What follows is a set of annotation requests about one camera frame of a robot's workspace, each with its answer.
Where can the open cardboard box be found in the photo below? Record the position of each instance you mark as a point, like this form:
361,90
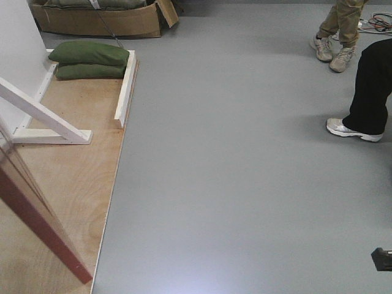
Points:
145,22

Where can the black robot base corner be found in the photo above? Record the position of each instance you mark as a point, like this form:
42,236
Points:
382,259

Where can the far white triangular brace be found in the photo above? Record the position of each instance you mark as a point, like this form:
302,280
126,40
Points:
28,121

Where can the plywood floor board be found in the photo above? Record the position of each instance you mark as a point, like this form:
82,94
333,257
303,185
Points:
76,181

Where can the green sandbag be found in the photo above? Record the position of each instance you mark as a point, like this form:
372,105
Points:
86,52
88,71

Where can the standing person khaki trousers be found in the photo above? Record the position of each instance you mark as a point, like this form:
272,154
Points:
343,20

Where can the upper green sandbag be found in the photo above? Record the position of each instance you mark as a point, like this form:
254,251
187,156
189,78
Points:
86,52

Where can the lower green sandbag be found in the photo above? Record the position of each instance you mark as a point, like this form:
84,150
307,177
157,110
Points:
88,71

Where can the white wall panel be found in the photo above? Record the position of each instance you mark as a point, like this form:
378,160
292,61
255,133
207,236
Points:
24,61

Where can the seated person black trousers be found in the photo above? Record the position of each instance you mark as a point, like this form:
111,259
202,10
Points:
368,113

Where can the brown wooden door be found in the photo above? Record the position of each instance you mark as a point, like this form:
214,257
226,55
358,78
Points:
21,193

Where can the olive green sack bale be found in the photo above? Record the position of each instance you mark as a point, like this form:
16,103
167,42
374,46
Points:
96,5

